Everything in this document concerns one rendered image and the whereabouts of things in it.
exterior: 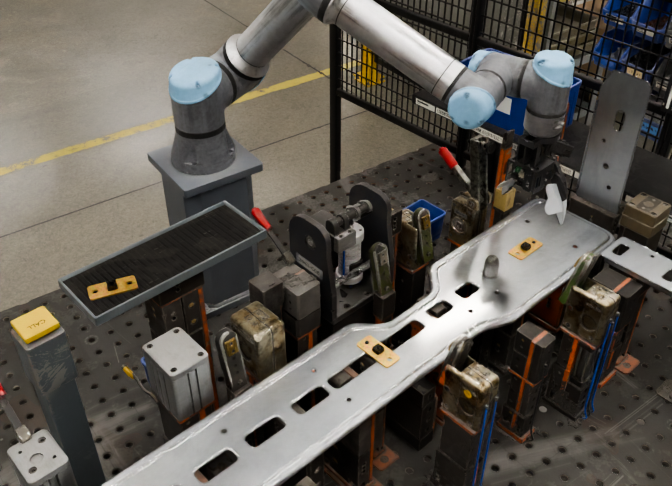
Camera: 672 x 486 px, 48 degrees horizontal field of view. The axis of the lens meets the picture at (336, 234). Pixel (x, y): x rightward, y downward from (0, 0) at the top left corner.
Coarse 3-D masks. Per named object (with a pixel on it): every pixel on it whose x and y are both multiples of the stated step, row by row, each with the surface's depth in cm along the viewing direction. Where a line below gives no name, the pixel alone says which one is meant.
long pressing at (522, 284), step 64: (448, 256) 166; (512, 256) 167; (576, 256) 167; (448, 320) 151; (512, 320) 152; (256, 384) 137; (320, 384) 137; (384, 384) 137; (192, 448) 126; (256, 448) 126; (320, 448) 127
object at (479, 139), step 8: (480, 136) 166; (472, 144) 165; (480, 144) 166; (488, 144) 163; (472, 152) 166; (480, 152) 168; (488, 152) 164; (472, 160) 167; (480, 160) 169; (472, 168) 168; (480, 168) 170; (472, 176) 170; (480, 176) 171; (472, 184) 171; (480, 184) 172; (472, 192) 172; (480, 192) 174
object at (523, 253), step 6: (528, 240) 171; (534, 240) 171; (516, 246) 169; (522, 246) 168; (528, 246) 168; (534, 246) 169; (540, 246) 169; (510, 252) 168; (516, 252) 168; (522, 252) 168; (528, 252) 168; (522, 258) 166
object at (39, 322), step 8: (32, 312) 129; (40, 312) 129; (48, 312) 129; (16, 320) 128; (24, 320) 128; (32, 320) 128; (40, 320) 128; (48, 320) 128; (56, 320) 128; (16, 328) 126; (24, 328) 126; (32, 328) 126; (40, 328) 126; (48, 328) 126; (56, 328) 127; (24, 336) 125; (32, 336) 125; (40, 336) 126
